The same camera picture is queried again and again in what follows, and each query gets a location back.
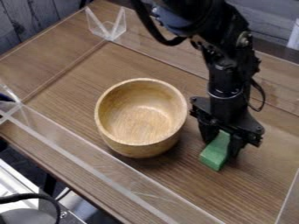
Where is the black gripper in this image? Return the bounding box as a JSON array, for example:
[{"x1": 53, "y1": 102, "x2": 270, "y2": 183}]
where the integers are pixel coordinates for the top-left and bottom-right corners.
[{"x1": 191, "y1": 92, "x2": 266, "y2": 158}]

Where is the green rectangular block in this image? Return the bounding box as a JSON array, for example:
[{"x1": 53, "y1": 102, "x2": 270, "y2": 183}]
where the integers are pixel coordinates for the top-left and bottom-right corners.
[{"x1": 200, "y1": 131, "x2": 229, "y2": 172}]

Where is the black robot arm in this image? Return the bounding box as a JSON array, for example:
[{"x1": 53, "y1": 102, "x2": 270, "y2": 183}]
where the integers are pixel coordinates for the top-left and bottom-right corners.
[{"x1": 131, "y1": 0, "x2": 266, "y2": 157}]

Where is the brown wooden bowl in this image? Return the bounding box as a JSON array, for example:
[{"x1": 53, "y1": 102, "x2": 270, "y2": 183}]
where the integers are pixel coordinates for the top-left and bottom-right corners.
[{"x1": 95, "y1": 78, "x2": 188, "y2": 158}]

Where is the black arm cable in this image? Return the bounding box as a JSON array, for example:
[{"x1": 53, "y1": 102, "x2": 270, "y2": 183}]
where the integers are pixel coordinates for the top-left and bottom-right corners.
[{"x1": 247, "y1": 78, "x2": 267, "y2": 113}]

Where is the clear acrylic front wall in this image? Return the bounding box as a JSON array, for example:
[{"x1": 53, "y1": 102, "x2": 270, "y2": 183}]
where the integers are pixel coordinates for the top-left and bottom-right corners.
[{"x1": 0, "y1": 82, "x2": 224, "y2": 224}]

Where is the clear acrylic corner bracket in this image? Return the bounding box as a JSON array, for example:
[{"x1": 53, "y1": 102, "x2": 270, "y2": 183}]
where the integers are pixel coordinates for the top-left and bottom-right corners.
[{"x1": 85, "y1": 7, "x2": 127, "y2": 41}]

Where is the grey metal base plate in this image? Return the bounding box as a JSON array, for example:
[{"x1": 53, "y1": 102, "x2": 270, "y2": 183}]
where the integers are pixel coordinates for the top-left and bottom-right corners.
[{"x1": 0, "y1": 158, "x2": 89, "y2": 224}]

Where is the black cable loop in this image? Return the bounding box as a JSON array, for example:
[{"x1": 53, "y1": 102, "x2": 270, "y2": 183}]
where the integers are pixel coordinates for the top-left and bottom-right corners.
[{"x1": 0, "y1": 192, "x2": 63, "y2": 224}]

